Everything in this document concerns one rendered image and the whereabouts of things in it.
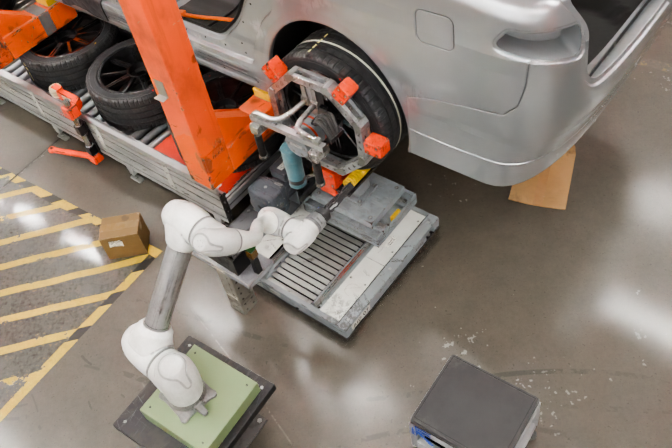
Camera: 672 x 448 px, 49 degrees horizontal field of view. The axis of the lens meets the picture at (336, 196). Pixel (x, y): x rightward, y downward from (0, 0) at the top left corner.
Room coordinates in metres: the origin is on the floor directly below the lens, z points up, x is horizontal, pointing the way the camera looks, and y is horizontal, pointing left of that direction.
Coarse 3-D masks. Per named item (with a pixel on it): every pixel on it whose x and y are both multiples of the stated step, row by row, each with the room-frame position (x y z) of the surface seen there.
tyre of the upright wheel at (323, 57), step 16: (320, 32) 2.80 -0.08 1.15; (336, 32) 2.74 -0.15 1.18; (304, 48) 2.70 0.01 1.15; (320, 48) 2.64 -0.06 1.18; (336, 48) 2.62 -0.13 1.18; (352, 48) 2.61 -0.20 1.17; (288, 64) 2.71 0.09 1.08; (304, 64) 2.63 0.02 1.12; (320, 64) 2.56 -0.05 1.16; (336, 64) 2.53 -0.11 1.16; (352, 64) 2.53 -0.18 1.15; (368, 64) 2.54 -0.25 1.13; (336, 80) 2.51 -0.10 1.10; (368, 80) 2.47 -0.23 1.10; (384, 80) 2.49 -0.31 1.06; (368, 96) 2.40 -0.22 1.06; (384, 96) 2.43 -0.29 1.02; (368, 112) 2.39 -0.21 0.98; (384, 112) 2.39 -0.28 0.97; (400, 112) 2.43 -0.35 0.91; (384, 128) 2.35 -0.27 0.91
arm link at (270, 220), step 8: (264, 208) 2.24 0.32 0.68; (272, 208) 2.22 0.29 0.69; (264, 216) 2.15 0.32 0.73; (272, 216) 2.15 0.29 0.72; (280, 216) 2.16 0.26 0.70; (288, 216) 2.17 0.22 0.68; (256, 224) 2.03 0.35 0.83; (264, 224) 2.09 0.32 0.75; (272, 224) 2.12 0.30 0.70; (280, 224) 2.13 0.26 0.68; (240, 232) 1.86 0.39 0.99; (248, 232) 1.89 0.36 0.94; (256, 232) 1.93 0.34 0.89; (264, 232) 2.13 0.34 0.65; (272, 232) 2.11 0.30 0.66; (280, 232) 2.11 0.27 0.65; (248, 240) 1.85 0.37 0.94; (256, 240) 1.88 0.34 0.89; (240, 248) 1.81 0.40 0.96; (248, 248) 1.86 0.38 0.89
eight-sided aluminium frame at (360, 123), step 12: (288, 72) 2.60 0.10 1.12; (300, 72) 2.60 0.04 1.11; (312, 72) 2.57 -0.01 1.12; (276, 84) 2.66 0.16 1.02; (312, 84) 2.50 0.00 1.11; (324, 84) 2.47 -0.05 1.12; (336, 84) 2.47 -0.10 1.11; (276, 96) 2.69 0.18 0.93; (276, 108) 2.69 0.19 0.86; (348, 108) 2.42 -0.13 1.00; (288, 120) 2.71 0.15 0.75; (348, 120) 2.37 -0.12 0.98; (360, 120) 2.35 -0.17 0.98; (360, 132) 2.32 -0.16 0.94; (360, 144) 2.34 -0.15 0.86; (360, 156) 2.34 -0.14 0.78; (372, 156) 2.36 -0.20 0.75; (336, 168) 2.46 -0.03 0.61; (348, 168) 2.41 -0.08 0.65
